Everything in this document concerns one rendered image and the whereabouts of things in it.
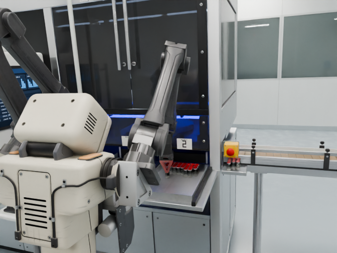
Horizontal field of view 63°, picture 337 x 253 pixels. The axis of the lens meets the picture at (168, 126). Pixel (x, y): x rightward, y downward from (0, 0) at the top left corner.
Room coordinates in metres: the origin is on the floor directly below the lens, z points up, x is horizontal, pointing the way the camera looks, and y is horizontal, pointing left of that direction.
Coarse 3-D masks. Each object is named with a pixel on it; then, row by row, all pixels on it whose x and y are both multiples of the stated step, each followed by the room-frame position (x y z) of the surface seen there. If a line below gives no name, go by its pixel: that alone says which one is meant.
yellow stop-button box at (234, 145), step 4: (224, 144) 1.36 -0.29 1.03; (228, 144) 1.36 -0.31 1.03; (232, 144) 1.35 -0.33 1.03; (236, 144) 1.35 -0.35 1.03; (224, 148) 1.36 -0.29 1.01; (228, 148) 1.36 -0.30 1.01; (232, 148) 1.35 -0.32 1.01; (236, 148) 1.34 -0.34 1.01; (224, 152) 1.36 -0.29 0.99; (236, 152) 1.34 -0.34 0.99; (224, 156) 1.36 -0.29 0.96; (228, 156) 1.36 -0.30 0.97; (232, 156) 1.35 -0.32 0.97; (236, 156) 1.34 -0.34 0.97
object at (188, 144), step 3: (177, 141) 1.45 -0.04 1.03; (180, 141) 1.45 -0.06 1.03; (186, 141) 1.43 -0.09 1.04; (189, 141) 1.43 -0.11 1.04; (177, 144) 1.45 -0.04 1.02; (180, 144) 1.45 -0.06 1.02; (186, 144) 1.43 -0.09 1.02; (189, 144) 1.43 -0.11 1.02; (177, 147) 1.45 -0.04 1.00; (180, 147) 1.45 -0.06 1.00; (189, 147) 1.43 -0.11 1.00
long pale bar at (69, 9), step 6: (72, 12) 1.57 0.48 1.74; (72, 18) 1.57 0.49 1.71; (72, 24) 1.56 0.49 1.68; (72, 30) 1.56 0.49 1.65; (72, 36) 1.56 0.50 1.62; (72, 42) 1.56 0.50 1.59; (78, 60) 1.57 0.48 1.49; (78, 66) 1.57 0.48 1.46; (78, 72) 1.57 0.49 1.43; (78, 78) 1.56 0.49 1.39; (78, 84) 1.56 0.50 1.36; (78, 90) 1.56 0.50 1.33
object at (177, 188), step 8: (160, 168) 1.42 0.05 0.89; (160, 176) 1.33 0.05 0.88; (176, 176) 1.32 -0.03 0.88; (192, 176) 1.31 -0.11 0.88; (200, 176) 1.31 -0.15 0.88; (160, 184) 1.24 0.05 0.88; (168, 184) 1.23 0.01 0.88; (176, 184) 1.23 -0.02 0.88; (184, 184) 1.22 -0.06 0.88; (192, 184) 1.22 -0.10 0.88; (152, 192) 1.10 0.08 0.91; (160, 192) 1.08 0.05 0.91; (168, 192) 1.15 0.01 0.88; (176, 192) 1.14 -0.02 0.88; (184, 192) 1.14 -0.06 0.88; (192, 192) 1.14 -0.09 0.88; (168, 200) 1.07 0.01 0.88; (176, 200) 1.06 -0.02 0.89; (184, 200) 1.05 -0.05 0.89
